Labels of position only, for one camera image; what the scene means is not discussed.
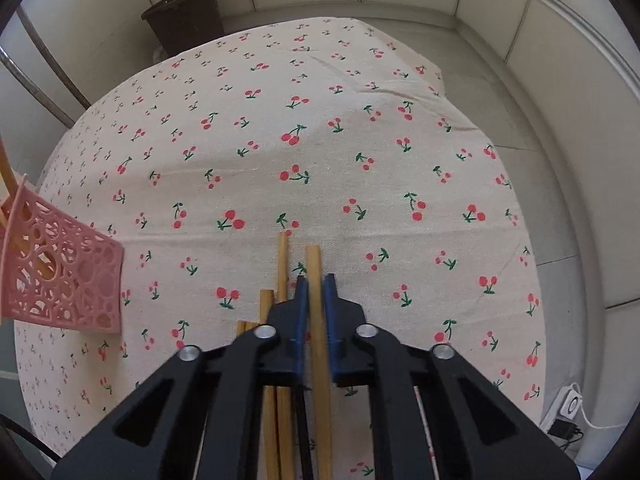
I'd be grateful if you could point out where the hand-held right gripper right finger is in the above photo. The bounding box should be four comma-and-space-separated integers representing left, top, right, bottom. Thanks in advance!
321, 273, 583, 480

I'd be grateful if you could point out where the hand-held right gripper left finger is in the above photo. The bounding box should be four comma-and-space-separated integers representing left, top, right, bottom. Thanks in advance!
50, 275, 311, 480

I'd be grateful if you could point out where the dark wooden chopstick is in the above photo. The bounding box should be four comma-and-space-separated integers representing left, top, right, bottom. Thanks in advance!
295, 387, 314, 480

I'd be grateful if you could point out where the pink perforated utensil holder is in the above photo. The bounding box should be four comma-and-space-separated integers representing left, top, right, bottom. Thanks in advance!
0, 175, 125, 335

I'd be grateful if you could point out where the bunch of chopsticks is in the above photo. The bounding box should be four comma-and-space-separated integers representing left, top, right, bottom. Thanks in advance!
0, 135, 56, 281

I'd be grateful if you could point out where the cherry print tablecloth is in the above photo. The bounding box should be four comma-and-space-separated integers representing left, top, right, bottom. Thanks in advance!
14, 16, 546, 480

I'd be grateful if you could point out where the white power strip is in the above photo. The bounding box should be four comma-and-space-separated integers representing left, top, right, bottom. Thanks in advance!
540, 382, 584, 428

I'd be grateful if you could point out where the black plug adapter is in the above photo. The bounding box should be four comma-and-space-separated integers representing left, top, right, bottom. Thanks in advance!
547, 420, 584, 444

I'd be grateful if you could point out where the dark brown wicker waste basket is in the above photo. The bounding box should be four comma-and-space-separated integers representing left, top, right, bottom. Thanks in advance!
141, 0, 224, 56

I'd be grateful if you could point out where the metal pipe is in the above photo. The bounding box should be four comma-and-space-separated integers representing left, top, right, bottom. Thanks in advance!
16, 7, 92, 111
0, 45, 71, 128

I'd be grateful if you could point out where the white cable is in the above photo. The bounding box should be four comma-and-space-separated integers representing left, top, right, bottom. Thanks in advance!
577, 400, 632, 431

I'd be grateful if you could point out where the black cable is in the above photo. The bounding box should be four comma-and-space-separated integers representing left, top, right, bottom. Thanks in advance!
0, 412, 62, 461

